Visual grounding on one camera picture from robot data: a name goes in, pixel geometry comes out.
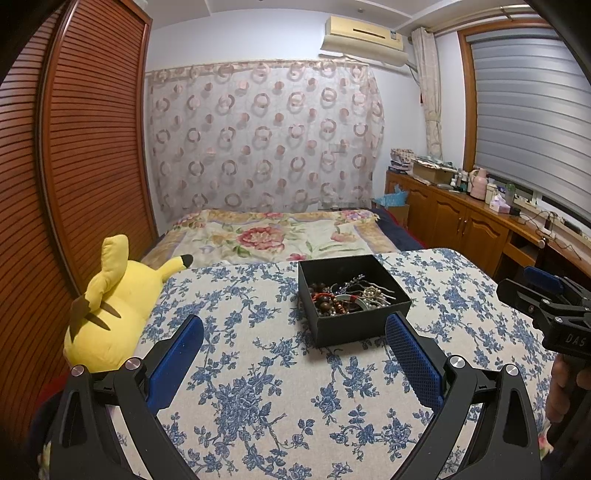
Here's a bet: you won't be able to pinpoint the open cardboard box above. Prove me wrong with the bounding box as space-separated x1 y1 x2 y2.
411 158 456 185

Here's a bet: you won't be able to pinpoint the ring-patterned sheer curtain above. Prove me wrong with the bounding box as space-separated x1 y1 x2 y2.
144 59 386 222

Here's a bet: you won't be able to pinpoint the grey window blind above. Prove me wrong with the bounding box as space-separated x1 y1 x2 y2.
468 28 591 192

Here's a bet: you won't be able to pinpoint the dark navy bedding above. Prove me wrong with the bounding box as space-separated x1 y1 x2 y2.
372 207 428 253

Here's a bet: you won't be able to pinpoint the black square box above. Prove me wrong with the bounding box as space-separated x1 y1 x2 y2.
298 254 413 350

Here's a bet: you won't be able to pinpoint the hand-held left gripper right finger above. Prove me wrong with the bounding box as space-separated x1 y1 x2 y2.
385 311 541 480

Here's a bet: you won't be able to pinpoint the pale jade bangle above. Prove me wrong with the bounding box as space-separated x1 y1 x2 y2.
336 295 376 311

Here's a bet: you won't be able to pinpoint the wooden sideboard cabinet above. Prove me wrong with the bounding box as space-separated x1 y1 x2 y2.
385 170 591 280

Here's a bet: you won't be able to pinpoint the white lace window curtain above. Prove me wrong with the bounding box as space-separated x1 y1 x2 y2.
411 27 445 161

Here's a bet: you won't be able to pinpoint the pink floral quilt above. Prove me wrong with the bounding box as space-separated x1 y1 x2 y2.
140 209 403 267

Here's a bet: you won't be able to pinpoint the blue floral bed cover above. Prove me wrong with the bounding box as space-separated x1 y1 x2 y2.
112 248 563 480

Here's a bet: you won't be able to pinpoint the blue bag by cabinet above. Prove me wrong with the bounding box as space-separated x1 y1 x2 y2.
375 186 410 209

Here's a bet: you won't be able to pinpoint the silver hairpins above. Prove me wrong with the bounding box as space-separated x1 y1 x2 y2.
337 274 372 295

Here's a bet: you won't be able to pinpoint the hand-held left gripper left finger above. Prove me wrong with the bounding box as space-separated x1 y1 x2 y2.
48 315 205 480

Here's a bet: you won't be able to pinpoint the pink thermos jug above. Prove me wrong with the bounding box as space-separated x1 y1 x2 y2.
468 167 489 200

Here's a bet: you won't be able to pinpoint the dark embroidered cloth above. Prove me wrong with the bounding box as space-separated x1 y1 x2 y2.
23 374 70 480

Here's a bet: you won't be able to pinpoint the wall air conditioner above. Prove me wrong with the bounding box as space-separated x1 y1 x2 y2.
320 15 410 71

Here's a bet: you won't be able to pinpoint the wooden louvred wardrobe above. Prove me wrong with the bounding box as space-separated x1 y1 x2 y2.
0 0 158 409

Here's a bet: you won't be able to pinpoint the yellow plush toy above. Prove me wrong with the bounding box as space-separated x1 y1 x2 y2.
63 234 195 374

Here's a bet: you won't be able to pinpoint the brown wooden bead bracelet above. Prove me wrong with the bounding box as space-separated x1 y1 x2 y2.
307 281 341 320

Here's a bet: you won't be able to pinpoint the person's right hand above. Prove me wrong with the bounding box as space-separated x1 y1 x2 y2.
546 354 583 424

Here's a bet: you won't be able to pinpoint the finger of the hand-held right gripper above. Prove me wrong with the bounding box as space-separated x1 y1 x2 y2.
497 278 557 320
523 266 568 292

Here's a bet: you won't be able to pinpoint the stack of patterned boxes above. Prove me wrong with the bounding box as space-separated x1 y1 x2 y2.
389 148 415 175

